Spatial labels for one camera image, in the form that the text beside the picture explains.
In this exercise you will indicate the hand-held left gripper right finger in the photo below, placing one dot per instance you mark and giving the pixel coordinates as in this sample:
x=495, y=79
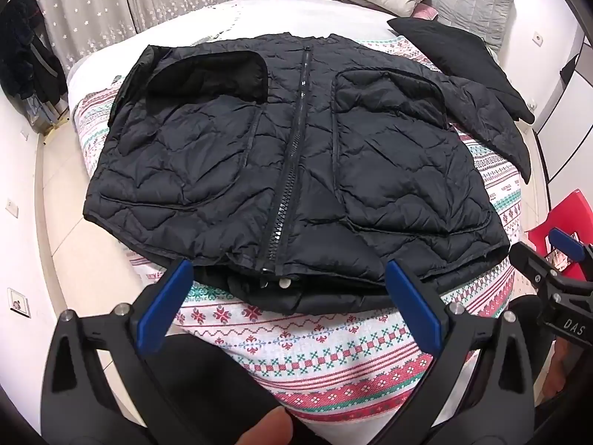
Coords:
x=412, y=306

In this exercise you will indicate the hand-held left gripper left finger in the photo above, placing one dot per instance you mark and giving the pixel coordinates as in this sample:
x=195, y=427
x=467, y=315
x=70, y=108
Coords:
x=172, y=296

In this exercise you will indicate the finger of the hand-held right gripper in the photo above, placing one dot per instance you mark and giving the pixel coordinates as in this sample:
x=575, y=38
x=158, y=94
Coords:
x=565, y=241
x=528, y=259

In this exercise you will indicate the black quilted jacket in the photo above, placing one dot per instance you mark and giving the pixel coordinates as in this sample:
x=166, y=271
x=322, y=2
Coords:
x=208, y=171

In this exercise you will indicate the wooden clothes rack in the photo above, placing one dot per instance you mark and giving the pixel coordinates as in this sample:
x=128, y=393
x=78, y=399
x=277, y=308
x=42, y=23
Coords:
x=55, y=125

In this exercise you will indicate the dark hanging clothes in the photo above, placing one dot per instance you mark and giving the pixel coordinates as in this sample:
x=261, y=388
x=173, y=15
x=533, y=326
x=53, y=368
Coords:
x=28, y=55

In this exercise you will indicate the person's right hand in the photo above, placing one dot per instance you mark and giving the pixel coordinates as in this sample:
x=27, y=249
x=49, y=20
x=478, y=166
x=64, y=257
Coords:
x=563, y=366

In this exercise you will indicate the red plastic stool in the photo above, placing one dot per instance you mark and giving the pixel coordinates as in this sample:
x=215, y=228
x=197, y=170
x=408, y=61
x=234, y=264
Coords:
x=574, y=213

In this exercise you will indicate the dark cloth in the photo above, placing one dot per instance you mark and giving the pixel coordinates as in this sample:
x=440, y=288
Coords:
x=208, y=380

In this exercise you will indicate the red green patterned blanket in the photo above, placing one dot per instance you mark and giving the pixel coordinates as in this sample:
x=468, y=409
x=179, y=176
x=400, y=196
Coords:
x=324, y=357

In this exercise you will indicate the white and brown wardrobe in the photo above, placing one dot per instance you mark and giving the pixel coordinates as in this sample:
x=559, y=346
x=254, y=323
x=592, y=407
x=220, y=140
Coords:
x=579, y=125

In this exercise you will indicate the small black object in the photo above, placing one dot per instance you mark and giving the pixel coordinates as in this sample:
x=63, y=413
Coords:
x=570, y=69

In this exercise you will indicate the black cushion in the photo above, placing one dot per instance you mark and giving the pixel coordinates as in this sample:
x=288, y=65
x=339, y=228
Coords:
x=454, y=55

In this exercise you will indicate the light grey quilted bed cover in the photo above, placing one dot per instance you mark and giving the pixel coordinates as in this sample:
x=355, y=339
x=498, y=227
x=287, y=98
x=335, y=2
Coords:
x=139, y=46

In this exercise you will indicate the grey padded headboard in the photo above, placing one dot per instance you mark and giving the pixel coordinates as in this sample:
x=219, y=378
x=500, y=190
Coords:
x=472, y=0

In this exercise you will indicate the small pink cloth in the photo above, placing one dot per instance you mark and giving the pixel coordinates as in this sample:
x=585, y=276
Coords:
x=426, y=11

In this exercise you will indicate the star patterned curtain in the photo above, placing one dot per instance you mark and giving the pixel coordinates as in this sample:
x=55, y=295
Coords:
x=116, y=0

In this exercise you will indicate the white wall socket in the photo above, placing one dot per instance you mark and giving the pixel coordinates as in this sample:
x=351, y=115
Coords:
x=532, y=103
x=12, y=208
x=18, y=302
x=537, y=38

